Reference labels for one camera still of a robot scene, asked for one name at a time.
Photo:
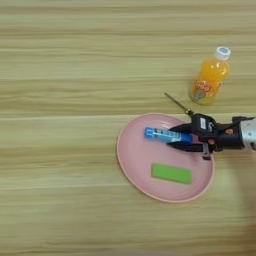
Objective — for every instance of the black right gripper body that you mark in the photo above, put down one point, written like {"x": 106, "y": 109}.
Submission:
{"x": 226, "y": 136}

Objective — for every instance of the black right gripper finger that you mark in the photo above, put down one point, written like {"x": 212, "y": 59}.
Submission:
{"x": 185, "y": 146}
{"x": 182, "y": 128}

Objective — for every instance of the blue glue stick tube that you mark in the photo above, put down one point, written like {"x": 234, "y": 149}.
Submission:
{"x": 163, "y": 134}

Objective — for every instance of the green rectangular block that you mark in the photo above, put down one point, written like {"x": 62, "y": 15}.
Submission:
{"x": 171, "y": 173}

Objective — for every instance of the orange juice bottle white cap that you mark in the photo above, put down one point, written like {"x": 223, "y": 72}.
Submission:
{"x": 210, "y": 80}

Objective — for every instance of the small black box white label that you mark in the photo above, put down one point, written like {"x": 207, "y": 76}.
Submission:
{"x": 202, "y": 123}

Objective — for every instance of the pink round plate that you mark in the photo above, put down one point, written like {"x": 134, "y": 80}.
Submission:
{"x": 140, "y": 166}

